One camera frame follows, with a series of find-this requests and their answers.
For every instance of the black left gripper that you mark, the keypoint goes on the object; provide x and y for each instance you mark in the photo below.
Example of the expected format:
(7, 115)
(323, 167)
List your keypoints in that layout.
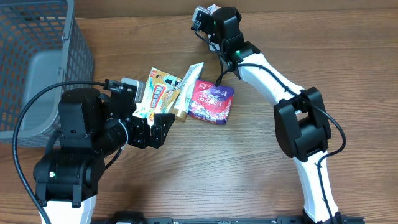
(160, 130)

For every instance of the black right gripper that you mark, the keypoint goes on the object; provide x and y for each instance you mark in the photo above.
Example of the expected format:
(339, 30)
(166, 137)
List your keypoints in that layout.
(212, 37)

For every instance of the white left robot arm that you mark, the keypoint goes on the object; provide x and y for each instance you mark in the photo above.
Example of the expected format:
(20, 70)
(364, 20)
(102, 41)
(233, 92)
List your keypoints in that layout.
(94, 128)

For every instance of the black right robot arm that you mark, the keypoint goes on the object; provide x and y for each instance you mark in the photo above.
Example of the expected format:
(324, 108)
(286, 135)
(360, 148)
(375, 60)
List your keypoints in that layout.
(302, 125)

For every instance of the yellow snack bag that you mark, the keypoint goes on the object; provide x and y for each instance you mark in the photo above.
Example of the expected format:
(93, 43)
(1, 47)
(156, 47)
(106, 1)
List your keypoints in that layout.
(161, 91)

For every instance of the grey plastic basket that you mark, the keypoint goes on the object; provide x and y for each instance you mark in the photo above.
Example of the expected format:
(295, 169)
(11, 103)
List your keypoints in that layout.
(41, 45)

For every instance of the white barcode scanner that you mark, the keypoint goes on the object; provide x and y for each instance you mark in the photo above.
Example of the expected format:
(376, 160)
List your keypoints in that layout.
(213, 45)

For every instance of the white tube gold cap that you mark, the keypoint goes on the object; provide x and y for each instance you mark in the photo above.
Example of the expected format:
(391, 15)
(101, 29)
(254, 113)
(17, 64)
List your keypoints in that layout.
(182, 103)

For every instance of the red purple packet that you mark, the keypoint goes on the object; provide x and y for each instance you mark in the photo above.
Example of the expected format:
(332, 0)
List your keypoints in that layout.
(211, 103)

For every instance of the orange tissue pack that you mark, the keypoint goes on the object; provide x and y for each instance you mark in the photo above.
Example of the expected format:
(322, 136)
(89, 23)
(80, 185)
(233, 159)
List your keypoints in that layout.
(213, 8)

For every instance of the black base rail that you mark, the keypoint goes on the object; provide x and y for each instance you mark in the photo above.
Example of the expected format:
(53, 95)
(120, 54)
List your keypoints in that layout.
(139, 218)

